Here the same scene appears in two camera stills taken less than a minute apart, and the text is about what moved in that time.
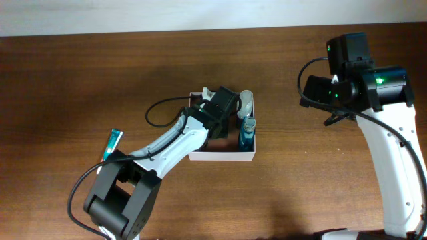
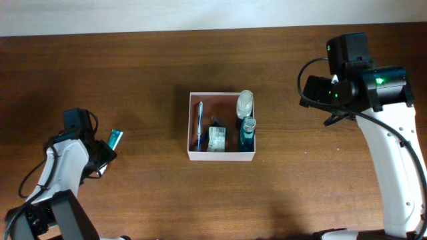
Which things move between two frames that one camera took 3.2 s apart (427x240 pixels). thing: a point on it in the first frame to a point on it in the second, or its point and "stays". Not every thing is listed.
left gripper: (225, 131) to (108, 155)
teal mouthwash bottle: (247, 135) stays
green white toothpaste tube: (115, 138) stays
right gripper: (316, 88) stays
